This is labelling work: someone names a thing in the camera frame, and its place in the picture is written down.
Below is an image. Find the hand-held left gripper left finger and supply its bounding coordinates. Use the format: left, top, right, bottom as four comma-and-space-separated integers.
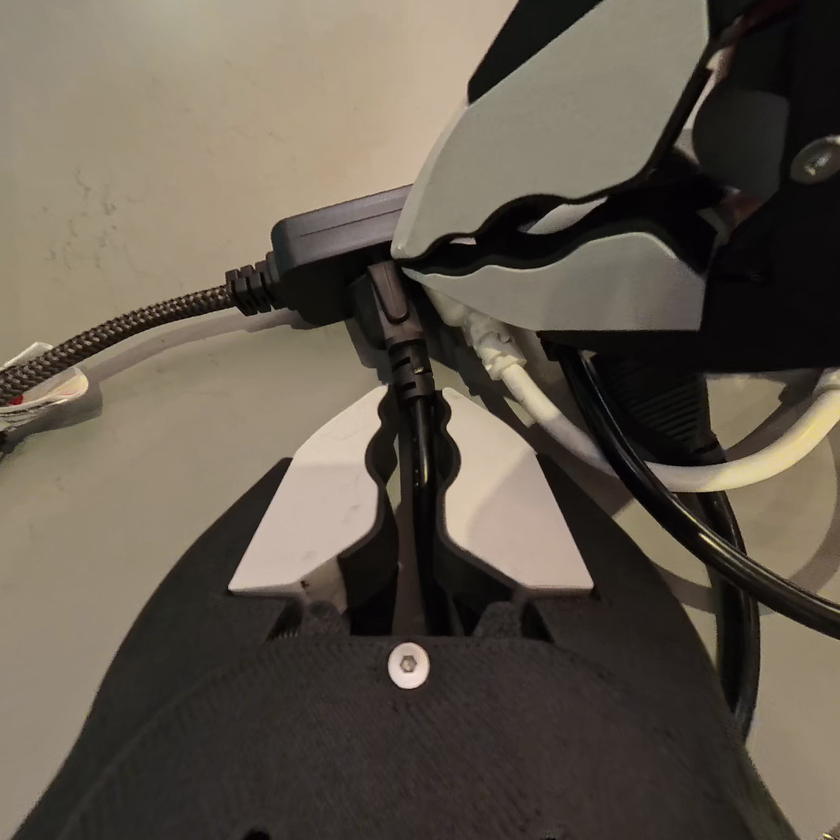
228, 386, 399, 596

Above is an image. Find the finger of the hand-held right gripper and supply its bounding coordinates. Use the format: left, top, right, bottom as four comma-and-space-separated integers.
392, 0, 714, 261
402, 231, 707, 333

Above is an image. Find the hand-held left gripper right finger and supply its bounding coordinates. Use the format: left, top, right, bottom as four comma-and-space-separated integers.
438, 387, 596, 593

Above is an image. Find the white extension cord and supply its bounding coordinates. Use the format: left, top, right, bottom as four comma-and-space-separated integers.
82, 289, 840, 494

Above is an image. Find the black extension cord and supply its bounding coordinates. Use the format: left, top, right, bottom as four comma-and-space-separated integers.
353, 261, 765, 739
554, 344, 840, 643

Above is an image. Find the black braided power strip cable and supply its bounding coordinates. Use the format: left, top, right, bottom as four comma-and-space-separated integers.
0, 259, 284, 409

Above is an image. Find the white cable tag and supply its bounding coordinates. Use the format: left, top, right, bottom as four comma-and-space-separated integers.
0, 341, 91, 429

